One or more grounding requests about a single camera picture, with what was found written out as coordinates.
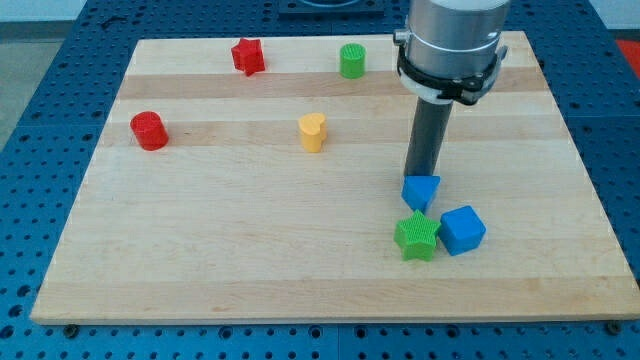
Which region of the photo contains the wooden board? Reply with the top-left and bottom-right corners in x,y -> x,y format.
31,31 -> 639,325

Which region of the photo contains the red cylinder block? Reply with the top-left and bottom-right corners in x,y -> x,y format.
130,111 -> 169,151

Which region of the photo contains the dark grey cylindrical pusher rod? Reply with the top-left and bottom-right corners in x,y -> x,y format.
404,98 -> 453,176

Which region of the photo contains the blue triangle block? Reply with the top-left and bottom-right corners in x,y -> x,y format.
401,176 -> 441,213

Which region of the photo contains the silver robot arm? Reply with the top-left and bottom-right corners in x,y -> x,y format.
393,0 -> 511,105

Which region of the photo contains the red star block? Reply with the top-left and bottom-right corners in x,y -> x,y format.
231,38 -> 266,77

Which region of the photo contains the green cylinder block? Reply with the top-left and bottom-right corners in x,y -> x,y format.
339,43 -> 366,79

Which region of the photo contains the green star block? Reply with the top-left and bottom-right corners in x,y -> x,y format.
393,210 -> 441,262

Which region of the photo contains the yellow heart block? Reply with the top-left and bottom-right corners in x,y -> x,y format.
298,113 -> 327,153

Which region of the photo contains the blue cube block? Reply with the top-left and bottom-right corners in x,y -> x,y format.
438,205 -> 486,256

